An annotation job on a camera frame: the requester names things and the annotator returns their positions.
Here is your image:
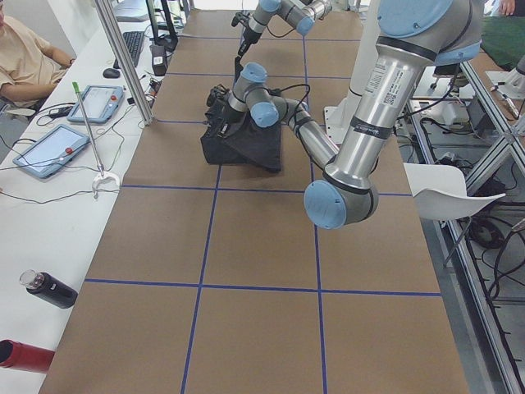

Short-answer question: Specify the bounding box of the seated person beige shirt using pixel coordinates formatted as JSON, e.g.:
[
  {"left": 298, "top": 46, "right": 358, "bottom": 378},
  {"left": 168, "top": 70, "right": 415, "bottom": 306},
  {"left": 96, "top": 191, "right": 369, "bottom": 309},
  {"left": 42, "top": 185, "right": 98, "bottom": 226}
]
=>
[{"left": 1, "top": 13, "right": 75, "bottom": 108}]

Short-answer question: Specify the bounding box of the black water bottle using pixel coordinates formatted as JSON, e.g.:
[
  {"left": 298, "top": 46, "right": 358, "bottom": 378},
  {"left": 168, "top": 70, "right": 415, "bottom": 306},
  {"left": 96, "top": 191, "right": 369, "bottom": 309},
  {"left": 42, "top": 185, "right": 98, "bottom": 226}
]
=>
[{"left": 19, "top": 269, "right": 78, "bottom": 309}]

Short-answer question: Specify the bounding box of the metal reacher grabber tool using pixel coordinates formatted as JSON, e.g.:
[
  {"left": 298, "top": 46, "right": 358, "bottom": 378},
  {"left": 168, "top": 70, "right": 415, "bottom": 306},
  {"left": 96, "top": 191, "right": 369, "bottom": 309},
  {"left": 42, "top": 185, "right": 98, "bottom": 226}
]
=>
[{"left": 72, "top": 81, "right": 121, "bottom": 199}]

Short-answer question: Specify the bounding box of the black graphic t-shirt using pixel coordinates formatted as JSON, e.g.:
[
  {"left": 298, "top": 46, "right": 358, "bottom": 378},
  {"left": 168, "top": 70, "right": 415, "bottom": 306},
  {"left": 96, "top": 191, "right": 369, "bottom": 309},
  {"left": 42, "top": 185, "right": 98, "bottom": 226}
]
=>
[{"left": 199, "top": 56, "right": 284, "bottom": 173}]

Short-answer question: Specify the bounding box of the white plastic chair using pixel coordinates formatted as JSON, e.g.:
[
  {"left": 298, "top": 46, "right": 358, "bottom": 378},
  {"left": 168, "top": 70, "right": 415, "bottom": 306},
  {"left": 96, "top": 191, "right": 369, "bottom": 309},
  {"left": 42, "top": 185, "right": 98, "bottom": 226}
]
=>
[{"left": 404, "top": 163, "right": 506, "bottom": 221}]

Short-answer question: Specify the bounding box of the light blue teach pendant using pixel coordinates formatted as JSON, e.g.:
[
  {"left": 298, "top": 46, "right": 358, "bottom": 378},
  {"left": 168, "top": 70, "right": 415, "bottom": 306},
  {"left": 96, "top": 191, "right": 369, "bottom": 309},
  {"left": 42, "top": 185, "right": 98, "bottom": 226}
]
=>
[
  {"left": 76, "top": 85, "right": 124, "bottom": 124},
  {"left": 12, "top": 125, "right": 90, "bottom": 179}
]

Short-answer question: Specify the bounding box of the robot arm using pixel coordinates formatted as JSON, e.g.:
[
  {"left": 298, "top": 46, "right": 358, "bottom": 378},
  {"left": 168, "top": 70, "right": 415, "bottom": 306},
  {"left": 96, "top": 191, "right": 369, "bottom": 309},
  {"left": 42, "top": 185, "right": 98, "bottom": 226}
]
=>
[
  {"left": 231, "top": 0, "right": 332, "bottom": 58},
  {"left": 208, "top": 1, "right": 484, "bottom": 229}
]

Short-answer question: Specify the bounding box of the aluminium frame post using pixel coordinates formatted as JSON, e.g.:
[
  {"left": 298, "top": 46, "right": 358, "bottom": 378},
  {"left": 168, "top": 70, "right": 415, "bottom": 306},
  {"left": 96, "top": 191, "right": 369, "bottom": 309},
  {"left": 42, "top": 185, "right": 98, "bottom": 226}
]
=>
[{"left": 94, "top": 0, "right": 153, "bottom": 126}]

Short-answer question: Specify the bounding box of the black keyboard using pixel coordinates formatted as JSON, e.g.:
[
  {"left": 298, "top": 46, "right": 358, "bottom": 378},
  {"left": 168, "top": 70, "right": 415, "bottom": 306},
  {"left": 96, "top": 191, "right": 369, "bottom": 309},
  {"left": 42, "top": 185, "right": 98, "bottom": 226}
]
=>
[{"left": 122, "top": 30, "right": 144, "bottom": 67}]

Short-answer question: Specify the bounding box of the red bottle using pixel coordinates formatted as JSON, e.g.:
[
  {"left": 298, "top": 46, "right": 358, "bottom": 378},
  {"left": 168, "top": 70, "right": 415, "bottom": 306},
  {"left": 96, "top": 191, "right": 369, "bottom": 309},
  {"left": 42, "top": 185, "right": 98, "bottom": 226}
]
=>
[{"left": 1, "top": 339, "right": 55, "bottom": 373}]

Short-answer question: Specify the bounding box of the black computer mouse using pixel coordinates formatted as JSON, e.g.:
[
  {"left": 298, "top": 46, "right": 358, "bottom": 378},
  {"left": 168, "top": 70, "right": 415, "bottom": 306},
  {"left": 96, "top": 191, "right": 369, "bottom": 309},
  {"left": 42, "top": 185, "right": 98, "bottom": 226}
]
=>
[{"left": 103, "top": 68, "right": 121, "bottom": 79}]

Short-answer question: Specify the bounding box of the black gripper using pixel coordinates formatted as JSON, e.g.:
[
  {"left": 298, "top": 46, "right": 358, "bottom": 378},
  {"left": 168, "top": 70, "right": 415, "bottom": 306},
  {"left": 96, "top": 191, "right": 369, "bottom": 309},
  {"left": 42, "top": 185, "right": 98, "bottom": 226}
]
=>
[
  {"left": 231, "top": 11, "right": 261, "bottom": 57},
  {"left": 205, "top": 84, "right": 242, "bottom": 130}
]

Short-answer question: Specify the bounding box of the brown paper table mat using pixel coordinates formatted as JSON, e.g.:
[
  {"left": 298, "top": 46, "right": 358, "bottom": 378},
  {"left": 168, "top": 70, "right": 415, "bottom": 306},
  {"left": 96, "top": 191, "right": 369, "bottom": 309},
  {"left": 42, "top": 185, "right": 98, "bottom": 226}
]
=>
[{"left": 41, "top": 11, "right": 468, "bottom": 393}]

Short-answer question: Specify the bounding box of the dark brown box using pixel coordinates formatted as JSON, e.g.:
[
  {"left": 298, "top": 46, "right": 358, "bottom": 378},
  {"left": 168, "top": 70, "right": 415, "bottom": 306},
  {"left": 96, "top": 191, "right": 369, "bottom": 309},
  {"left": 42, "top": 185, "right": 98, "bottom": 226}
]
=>
[{"left": 149, "top": 44, "right": 167, "bottom": 76}]

